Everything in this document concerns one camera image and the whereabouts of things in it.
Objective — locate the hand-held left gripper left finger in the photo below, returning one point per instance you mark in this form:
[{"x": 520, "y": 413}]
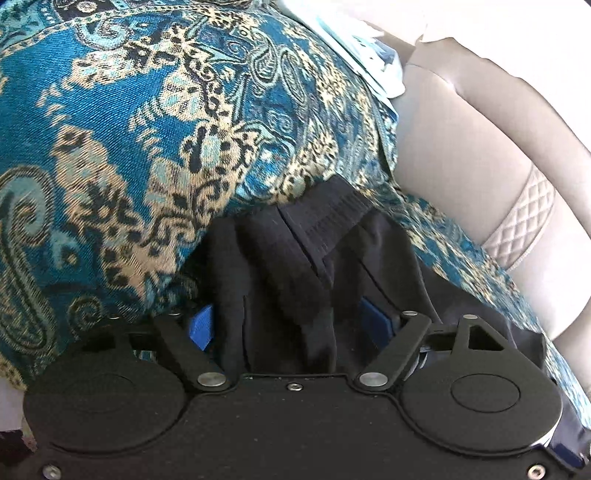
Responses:
[{"x": 202, "y": 328}]

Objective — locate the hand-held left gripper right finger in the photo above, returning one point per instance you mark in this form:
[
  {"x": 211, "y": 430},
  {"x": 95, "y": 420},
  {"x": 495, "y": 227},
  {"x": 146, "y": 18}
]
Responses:
[{"x": 375, "y": 318}]

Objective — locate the black pants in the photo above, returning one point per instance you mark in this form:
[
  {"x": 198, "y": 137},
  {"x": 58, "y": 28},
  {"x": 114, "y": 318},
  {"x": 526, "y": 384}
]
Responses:
[{"x": 295, "y": 277}]

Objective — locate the beige leather sofa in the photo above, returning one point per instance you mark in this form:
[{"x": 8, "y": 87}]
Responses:
[{"x": 485, "y": 152}]

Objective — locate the teal paisley blanket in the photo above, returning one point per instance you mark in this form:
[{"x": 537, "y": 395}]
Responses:
[{"x": 138, "y": 138}]

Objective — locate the light blue cloth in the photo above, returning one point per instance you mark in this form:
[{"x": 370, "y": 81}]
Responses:
[{"x": 355, "y": 50}]

